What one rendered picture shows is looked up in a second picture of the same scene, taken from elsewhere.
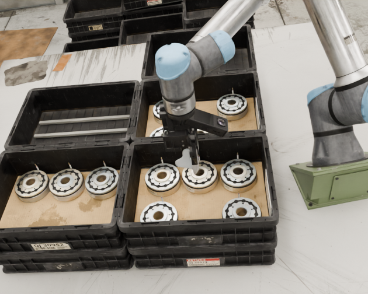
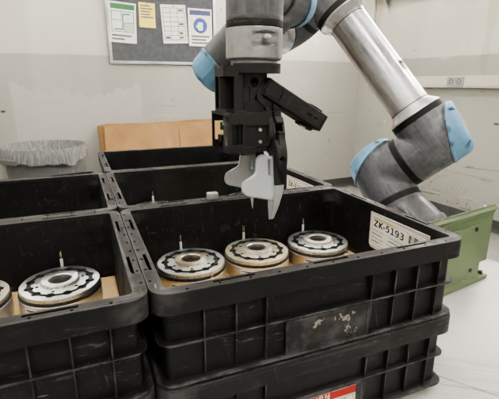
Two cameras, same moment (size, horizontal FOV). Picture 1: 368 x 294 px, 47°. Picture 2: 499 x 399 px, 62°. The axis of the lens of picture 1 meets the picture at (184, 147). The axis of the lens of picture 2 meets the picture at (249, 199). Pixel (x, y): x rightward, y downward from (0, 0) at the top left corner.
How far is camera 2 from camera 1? 0.78 m
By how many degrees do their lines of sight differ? 40
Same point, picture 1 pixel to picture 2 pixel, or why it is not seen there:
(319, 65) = not seen: hidden behind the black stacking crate
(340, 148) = (425, 207)
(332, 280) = not seen: outside the picture
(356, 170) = (460, 226)
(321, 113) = (384, 171)
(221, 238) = (368, 313)
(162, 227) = (264, 281)
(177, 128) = (248, 106)
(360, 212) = (477, 298)
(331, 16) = (379, 39)
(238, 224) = (406, 255)
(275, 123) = not seen: hidden behind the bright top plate
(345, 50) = (404, 74)
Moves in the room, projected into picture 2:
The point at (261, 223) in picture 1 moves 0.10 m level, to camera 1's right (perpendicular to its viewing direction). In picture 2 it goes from (443, 248) to (489, 233)
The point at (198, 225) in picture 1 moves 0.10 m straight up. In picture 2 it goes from (339, 266) to (345, 178)
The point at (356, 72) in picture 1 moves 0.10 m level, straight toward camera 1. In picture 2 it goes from (423, 96) to (446, 99)
